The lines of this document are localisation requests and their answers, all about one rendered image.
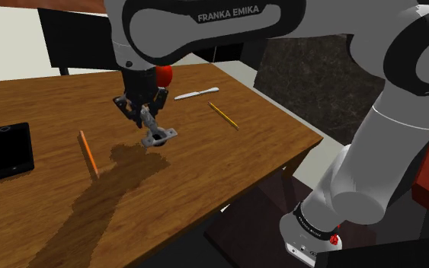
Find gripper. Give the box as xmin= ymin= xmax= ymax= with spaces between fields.
xmin=112 ymin=66 xmax=170 ymax=129

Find grey metal hinge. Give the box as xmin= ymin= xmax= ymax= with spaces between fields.
xmin=139 ymin=107 xmax=178 ymax=148

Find red apple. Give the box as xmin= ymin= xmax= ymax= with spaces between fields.
xmin=155 ymin=65 xmax=174 ymax=89

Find white knife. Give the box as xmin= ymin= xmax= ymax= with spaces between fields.
xmin=174 ymin=86 xmax=220 ymax=101

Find orange pencil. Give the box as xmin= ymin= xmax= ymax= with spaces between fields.
xmin=78 ymin=129 xmax=101 ymax=180

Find yellow pencil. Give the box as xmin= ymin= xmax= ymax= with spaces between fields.
xmin=206 ymin=101 xmax=241 ymax=132

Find wooden table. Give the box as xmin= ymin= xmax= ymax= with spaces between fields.
xmin=0 ymin=62 xmax=325 ymax=268

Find black table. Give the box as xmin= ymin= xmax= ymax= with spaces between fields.
xmin=37 ymin=7 xmax=267 ymax=77

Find black tablet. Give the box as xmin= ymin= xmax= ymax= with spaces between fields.
xmin=0 ymin=122 xmax=36 ymax=186

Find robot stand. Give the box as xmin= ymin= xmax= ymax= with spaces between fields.
xmin=203 ymin=177 xmax=349 ymax=268

